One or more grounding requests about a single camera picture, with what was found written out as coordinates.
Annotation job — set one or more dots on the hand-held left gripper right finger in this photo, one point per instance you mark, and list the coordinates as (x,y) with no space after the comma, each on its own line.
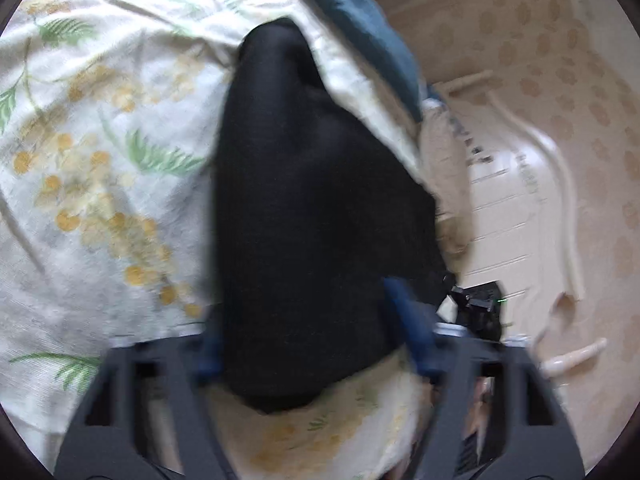
(412,325)

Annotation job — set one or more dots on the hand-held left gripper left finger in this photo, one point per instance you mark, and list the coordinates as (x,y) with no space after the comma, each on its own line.
(210,360)

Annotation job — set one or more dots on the black pants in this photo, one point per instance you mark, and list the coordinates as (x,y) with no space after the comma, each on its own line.
(310,210)

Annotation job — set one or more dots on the white headboard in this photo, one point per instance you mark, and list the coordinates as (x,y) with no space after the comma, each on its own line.
(520,210)

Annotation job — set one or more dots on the beige pillow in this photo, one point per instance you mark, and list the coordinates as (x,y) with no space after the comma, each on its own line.
(445,175)

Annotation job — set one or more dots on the floral bed sheet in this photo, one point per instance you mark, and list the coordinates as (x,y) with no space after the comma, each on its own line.
(100,160)

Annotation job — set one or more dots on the teal quilt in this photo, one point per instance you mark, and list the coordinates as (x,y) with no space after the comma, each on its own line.
(370,30)

